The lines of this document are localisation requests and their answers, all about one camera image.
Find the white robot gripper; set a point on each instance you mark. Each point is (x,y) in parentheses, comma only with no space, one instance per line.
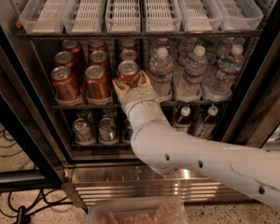
(141,96)

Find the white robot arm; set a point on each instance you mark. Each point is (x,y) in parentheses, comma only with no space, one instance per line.
(252,171)

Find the second row right coke can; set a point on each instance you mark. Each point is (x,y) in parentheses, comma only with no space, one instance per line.
(128,55)

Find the second row coke can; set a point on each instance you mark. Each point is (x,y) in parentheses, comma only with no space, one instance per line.
(100,57)
(68,59)
(128,55)

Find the second row middle coke can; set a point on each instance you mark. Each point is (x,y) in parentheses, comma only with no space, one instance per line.
(100,57)

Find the silver can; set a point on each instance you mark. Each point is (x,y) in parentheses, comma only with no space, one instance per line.
(107,129)
(82,130)

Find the silver can bottom left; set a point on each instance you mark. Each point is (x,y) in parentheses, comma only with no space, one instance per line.
(82,130)

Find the second row left coke can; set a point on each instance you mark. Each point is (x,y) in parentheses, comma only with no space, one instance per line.
(68,59)

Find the stainless fridge base grille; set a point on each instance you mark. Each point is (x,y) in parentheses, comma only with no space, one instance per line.
(86,184)

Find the glass fridge door right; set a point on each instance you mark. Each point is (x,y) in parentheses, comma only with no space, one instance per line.
(258,115)

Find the front left water bottle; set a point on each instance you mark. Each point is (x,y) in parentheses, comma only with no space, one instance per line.
(160,71)

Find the water bottle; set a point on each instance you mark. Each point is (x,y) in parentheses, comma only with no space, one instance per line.
(192,75)
(229,66)
(160,71)

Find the front middle water bottle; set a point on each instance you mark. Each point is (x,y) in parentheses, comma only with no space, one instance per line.
(192,75)

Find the dark drink bottle left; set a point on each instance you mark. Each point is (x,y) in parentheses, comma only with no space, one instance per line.
(181,118)

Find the dark drink bottle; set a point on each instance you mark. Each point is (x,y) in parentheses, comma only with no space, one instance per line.
(206,123)
(181,118)

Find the clear plastic tray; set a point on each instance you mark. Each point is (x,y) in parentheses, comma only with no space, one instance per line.
(84,16)
(162,16)
(43,16)
(200,15)
(239,14)
(122,16)

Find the dark drink bottle right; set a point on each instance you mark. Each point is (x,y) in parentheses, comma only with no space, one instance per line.
(206,123)

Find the front right water bottle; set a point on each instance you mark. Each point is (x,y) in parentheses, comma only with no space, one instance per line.
(229,66)

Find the clear plastic tray far left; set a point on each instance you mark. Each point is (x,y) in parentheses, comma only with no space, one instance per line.
(43,16)

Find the clear container with pink items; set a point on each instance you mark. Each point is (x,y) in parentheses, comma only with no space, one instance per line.
(140,210)

